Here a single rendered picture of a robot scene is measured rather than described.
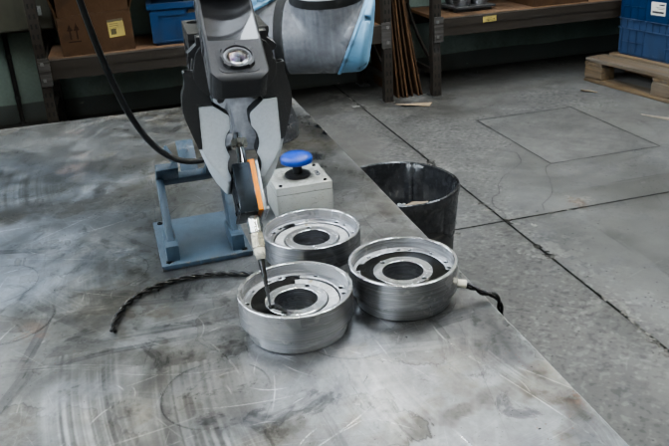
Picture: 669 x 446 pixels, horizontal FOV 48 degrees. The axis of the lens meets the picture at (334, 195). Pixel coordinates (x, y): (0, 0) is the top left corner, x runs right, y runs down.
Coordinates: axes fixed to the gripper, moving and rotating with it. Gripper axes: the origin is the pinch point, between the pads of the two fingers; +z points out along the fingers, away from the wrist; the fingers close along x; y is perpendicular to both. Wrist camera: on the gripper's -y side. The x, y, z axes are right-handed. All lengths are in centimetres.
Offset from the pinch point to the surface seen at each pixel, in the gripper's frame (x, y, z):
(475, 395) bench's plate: -13.5, -21.5, 11.6
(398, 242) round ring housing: -14.9, -0.2, 9.3
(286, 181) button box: -7.4, 19.2, 9.4
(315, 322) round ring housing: -3.2, -11.7, 8.8
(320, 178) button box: -11.5, 18.5, 9.3
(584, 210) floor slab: -146, 157, 102
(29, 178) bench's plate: 26, 48, 15
